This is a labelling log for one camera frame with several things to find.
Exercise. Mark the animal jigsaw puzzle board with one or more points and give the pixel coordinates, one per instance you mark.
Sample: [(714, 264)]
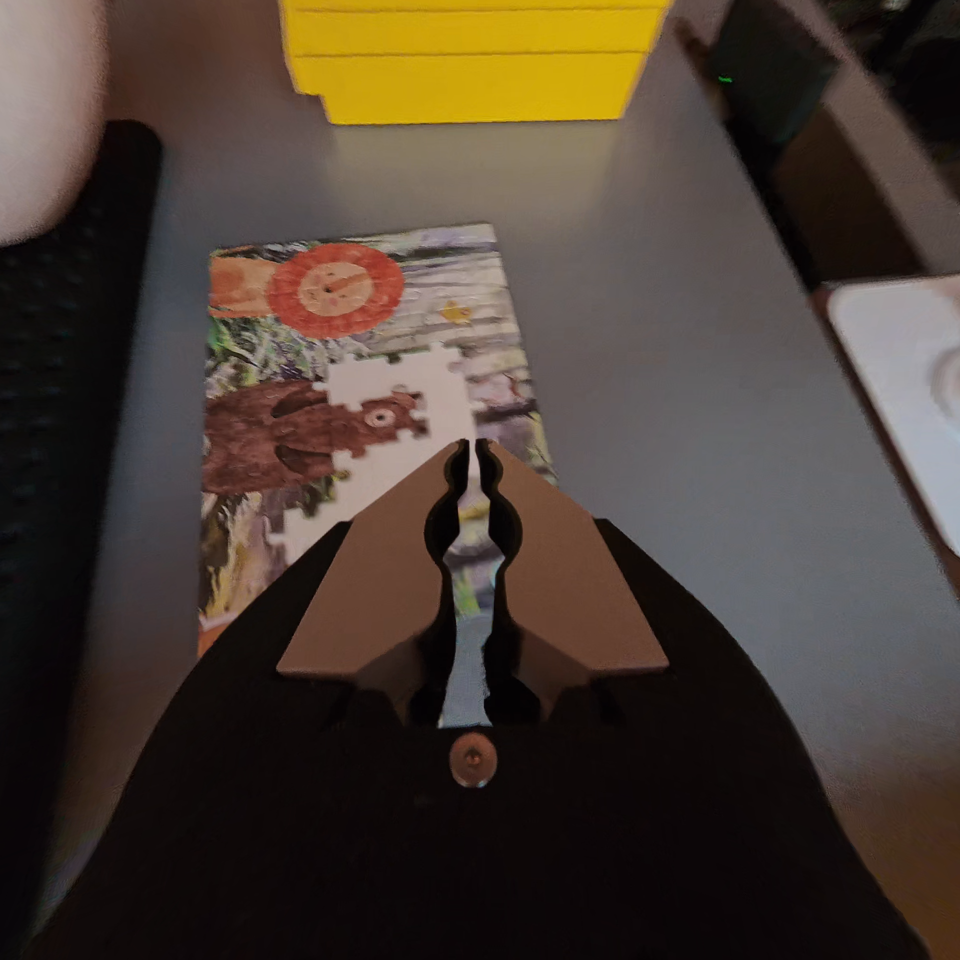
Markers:
[(247, 450)]

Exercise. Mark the person's left forearm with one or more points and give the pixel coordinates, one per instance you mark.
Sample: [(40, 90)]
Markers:
[(45, 112)]

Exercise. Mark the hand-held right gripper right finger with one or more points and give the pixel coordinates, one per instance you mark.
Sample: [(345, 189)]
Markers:
[(585, 600)]

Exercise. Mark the black box with green light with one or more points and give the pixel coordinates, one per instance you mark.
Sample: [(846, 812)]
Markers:
[(765, 75)]

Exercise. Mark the yellow plastic bin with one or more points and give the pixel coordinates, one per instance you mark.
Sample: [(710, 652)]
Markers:
[(465, 75)]

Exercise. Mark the white metal stand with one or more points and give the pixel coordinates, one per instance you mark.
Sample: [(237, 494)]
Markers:
[(892, 360)]

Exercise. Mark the grey desk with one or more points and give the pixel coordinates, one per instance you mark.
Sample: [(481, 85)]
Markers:
[(675, 375)]

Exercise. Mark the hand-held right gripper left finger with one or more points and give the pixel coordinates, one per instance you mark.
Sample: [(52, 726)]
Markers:
[(367, 600)]

